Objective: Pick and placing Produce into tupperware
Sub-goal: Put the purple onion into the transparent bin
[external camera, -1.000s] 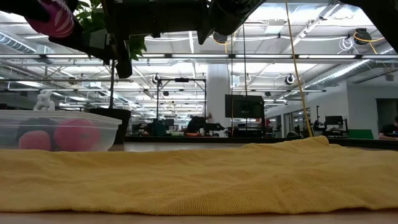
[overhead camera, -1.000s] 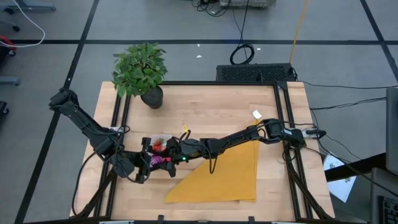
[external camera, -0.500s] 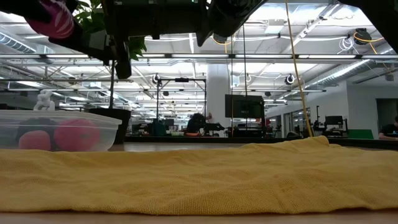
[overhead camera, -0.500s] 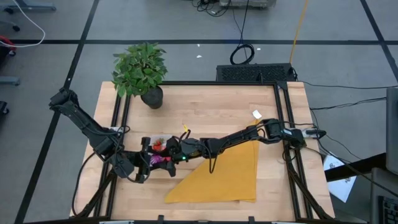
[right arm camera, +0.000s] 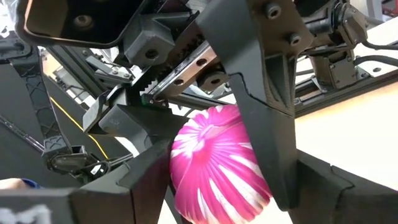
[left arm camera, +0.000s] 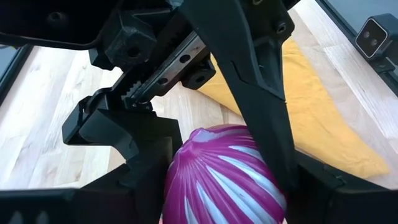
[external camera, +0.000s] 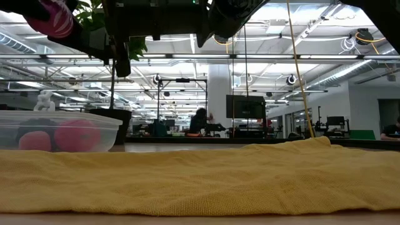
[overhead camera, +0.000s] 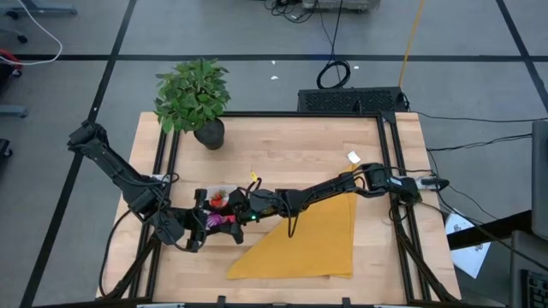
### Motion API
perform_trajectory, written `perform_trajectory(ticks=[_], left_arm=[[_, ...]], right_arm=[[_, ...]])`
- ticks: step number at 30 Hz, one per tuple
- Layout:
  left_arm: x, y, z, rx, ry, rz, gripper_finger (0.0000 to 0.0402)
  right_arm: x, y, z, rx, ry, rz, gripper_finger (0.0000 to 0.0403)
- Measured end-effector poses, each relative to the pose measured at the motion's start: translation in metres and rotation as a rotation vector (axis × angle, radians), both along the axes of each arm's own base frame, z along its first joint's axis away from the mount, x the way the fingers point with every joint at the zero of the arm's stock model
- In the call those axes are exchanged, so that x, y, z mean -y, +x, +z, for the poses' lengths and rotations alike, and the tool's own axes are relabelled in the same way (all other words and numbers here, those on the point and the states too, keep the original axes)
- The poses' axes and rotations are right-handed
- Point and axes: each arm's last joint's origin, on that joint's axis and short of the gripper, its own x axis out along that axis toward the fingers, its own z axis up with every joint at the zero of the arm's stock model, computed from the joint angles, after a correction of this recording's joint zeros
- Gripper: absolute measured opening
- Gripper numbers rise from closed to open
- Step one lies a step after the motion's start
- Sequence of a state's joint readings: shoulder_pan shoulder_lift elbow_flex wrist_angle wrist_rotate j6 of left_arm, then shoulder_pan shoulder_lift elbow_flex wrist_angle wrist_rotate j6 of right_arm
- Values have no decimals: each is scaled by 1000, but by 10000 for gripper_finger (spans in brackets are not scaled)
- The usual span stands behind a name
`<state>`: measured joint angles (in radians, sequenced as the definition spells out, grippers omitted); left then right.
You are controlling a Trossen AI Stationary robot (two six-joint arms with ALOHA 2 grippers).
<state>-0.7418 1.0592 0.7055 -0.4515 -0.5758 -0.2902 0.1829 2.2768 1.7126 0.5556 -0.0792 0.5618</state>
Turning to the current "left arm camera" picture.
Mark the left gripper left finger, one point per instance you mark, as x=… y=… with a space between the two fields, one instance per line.
x=149 y=193

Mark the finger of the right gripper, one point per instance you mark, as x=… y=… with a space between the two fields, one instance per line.
x=258 y=93
x=102 y=127

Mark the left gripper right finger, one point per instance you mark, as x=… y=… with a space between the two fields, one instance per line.
x=311 y=199

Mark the purple white striped toy onion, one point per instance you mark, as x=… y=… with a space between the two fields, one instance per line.
x=224 y=174

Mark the yellow cloth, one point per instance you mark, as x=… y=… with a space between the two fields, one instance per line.
x=326 y=124

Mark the small black table camera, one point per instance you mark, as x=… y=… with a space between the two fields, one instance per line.
x=371 y=35

